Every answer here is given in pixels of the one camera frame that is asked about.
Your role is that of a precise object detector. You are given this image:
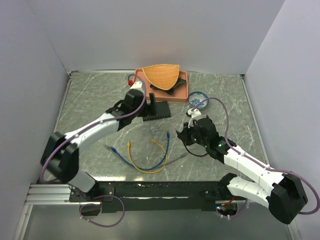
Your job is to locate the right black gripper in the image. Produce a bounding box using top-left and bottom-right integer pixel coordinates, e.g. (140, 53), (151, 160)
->
(178, 120), (209, 148)

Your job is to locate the black network switch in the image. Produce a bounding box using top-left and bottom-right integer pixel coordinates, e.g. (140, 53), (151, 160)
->
(142, 101), (171, 122)

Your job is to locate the yellow ethernet cable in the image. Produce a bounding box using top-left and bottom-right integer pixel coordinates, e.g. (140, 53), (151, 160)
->
(126, 139), (168, 175)

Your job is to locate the blue ethernet cable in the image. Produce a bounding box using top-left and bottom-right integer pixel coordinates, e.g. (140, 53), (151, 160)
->
(109, 131), (172, 171)

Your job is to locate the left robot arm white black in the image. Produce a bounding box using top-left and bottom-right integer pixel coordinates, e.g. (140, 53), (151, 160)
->
(40, 89), (157, 201)

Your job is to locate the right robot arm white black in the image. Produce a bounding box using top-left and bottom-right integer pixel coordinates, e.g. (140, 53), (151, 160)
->
(177, 117), (308, 225)

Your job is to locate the salmon pink tray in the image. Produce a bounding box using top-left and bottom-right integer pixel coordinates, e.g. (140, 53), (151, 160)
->
(134, 68), (189, 103)

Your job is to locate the orange woven basket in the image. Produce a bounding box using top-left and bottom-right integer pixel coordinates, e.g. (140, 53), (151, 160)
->
(142, 64), (180, 90)

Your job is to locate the blue white ceramic bowl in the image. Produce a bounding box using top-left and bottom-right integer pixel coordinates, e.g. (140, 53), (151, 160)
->
(188, 91), (209, 110)

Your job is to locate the black dish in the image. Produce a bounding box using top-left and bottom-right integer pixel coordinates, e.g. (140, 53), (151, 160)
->
(150, 77), (187, 95)

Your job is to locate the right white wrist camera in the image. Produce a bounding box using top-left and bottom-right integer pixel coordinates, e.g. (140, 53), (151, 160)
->
(186, 108), (202, 128)

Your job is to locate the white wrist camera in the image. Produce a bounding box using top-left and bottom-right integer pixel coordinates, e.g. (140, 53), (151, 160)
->
(186, 108), (202, 128)
(130, 80), (146, 94)

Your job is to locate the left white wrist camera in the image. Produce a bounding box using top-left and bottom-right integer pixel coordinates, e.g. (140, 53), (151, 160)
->
(130, 80), (146, 94)

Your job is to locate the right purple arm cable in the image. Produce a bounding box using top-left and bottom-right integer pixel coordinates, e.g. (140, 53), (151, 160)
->
(191, 97), (319, 215)

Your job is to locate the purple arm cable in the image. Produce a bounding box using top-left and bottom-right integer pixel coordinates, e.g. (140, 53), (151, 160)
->
(39, 73), (146, 185)
(191, 97), (319, 215)

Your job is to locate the grey ethernet cable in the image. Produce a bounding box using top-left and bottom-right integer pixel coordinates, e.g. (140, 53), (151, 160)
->
(103, 144), (188, 167)

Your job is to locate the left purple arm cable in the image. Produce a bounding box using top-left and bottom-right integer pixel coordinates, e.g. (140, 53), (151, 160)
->
(39, 73), (146, 185)

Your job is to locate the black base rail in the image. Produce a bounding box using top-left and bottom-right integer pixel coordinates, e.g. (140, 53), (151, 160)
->
(69, 181), (233, 213)

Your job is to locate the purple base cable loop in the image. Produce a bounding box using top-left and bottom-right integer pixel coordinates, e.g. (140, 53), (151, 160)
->
(79, 194), (126, 228)

